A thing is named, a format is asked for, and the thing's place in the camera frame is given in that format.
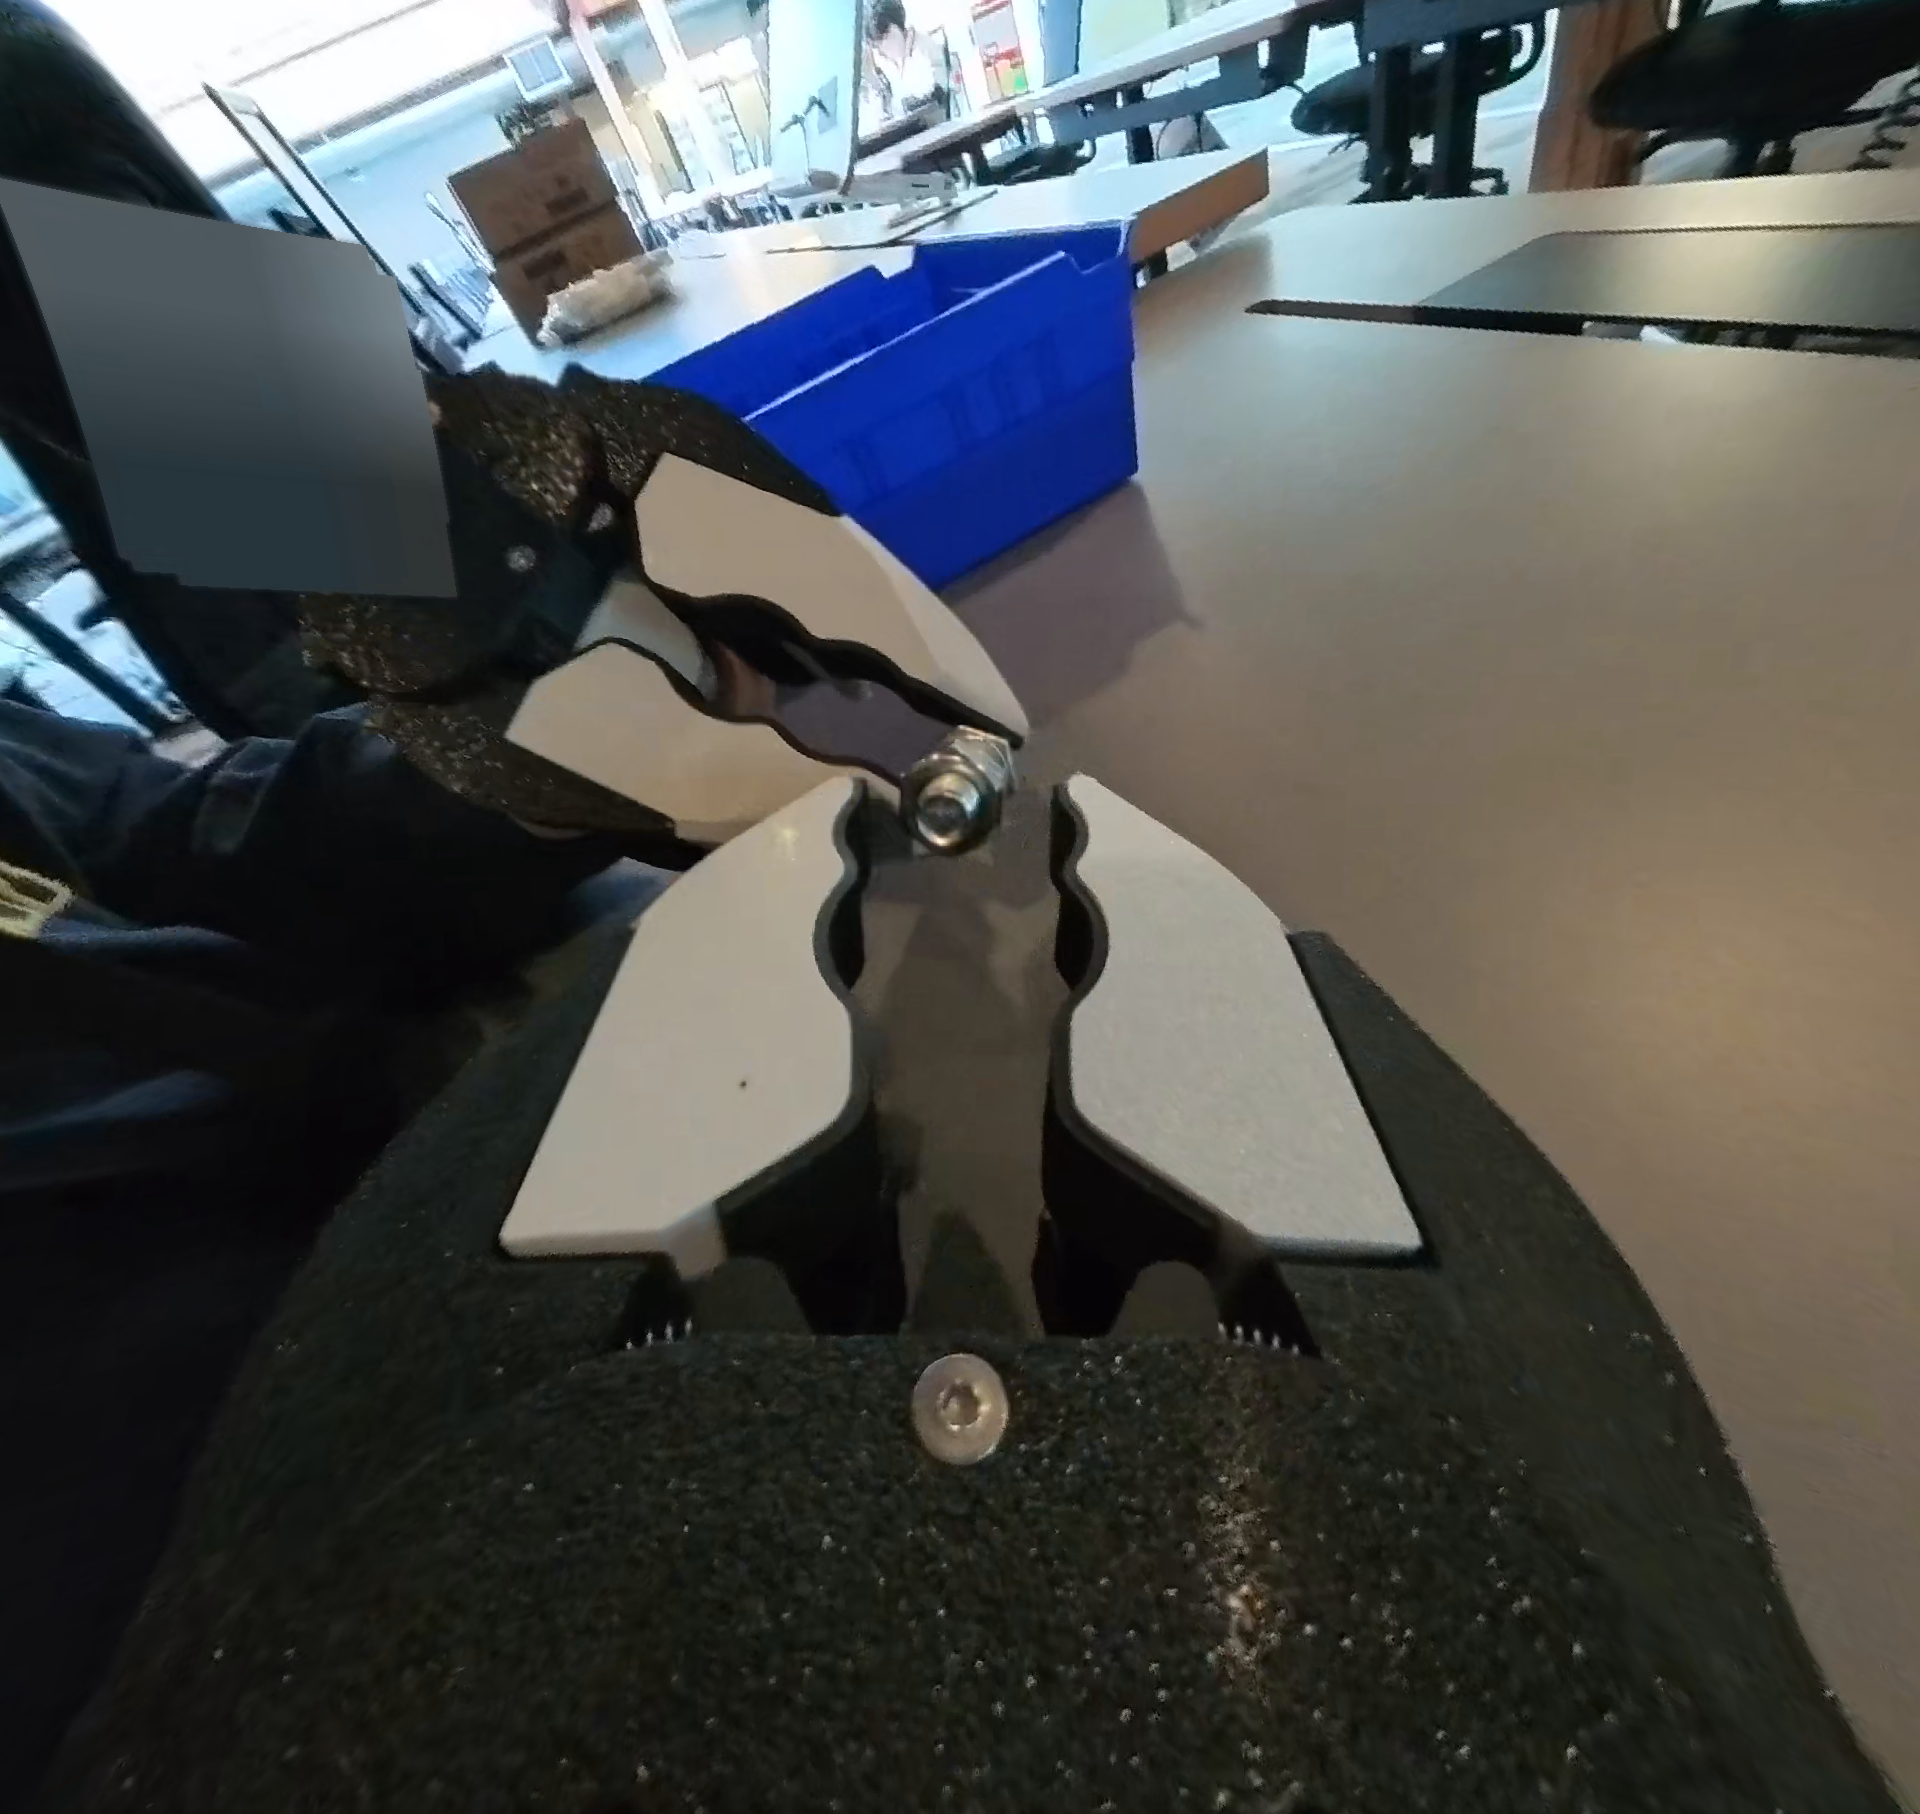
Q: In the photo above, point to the person's left forearm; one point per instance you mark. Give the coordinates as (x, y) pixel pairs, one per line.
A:
(299, 824)

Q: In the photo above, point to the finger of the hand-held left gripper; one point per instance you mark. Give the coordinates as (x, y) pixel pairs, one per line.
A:
(631, 749)
(812, 568)

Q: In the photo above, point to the black office chair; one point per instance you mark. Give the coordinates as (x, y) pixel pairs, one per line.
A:
(1726, 74)
(1350, 103)

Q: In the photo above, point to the brown cardboard box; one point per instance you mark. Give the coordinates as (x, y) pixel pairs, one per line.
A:
(549, 215)

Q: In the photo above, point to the silver hex nut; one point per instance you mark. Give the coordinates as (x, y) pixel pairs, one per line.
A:
(979, 827)

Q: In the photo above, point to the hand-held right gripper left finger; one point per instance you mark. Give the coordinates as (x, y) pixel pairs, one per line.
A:
(691, 1064)

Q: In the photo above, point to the instruction board on acrylic stand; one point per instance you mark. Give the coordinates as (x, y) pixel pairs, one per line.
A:
(820, 44)

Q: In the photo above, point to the blue plastic bin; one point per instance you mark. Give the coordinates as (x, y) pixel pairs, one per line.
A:
(930, 419)

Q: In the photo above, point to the grey table with wooden edge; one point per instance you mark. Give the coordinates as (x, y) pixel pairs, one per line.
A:
(1187, 203)

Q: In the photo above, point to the silver hex bolt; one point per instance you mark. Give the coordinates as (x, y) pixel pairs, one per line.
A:
(943, 809)

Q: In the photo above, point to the white crumpled bag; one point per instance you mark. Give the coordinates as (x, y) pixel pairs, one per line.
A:
(600, 302)

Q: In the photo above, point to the person in dark sweatshirt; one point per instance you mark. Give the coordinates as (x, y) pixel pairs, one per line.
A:
(151, 1034)

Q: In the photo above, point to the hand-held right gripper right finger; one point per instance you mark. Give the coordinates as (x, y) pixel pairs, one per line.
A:
(1230, 1079)

